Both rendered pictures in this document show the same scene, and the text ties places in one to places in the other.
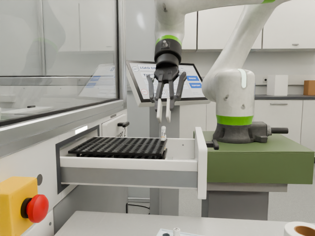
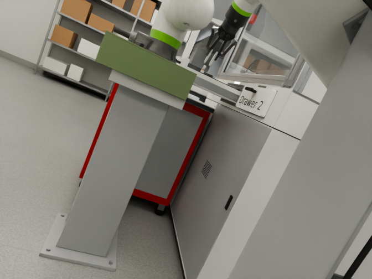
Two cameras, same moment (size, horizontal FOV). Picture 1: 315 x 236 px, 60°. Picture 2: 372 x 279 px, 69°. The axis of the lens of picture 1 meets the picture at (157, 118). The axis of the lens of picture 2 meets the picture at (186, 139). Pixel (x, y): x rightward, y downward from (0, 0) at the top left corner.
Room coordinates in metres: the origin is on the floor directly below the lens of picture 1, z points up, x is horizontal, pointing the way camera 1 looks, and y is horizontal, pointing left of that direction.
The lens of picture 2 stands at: (2.08, -0.44, 0.80)
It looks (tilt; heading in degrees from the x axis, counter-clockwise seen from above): 10 degrees down; 159
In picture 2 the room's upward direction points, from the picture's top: 24 degrees clockwise
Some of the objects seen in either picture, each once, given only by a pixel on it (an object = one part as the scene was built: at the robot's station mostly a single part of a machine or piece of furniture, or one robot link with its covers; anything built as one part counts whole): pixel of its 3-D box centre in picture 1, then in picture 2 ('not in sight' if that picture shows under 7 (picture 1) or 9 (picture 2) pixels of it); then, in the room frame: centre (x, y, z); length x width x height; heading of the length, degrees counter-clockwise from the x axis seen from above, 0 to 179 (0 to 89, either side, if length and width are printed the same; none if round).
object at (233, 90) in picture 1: (233, 95); (174, 20); (0.98, -0.27, 1.02); 0.16 x 0.13 x 0.19; 9
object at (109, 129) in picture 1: (116, 132); (253, 99); (1.03, 0.16, 0.87); 0.29 x 0.02 x 0.11; 174
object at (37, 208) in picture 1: (34, 208); not in sight; (0.38, 0.18, 0.88); 0.04 x 0.03 x 0.04; 174
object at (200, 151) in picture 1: (199, 156); (179, 69); (0.68, -0.11, 0.87); 0.29 x 0.02 x 0.11; 174
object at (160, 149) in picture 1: (161, 146); not in sight; (0.69, -0.01, 0.90); 0.18 x 0.02 x 0.01; 174
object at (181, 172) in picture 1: (119, 157); (214, 87); (0.71, 0.10, 0.86); 0.40 x 0.26 x 0.06; 84
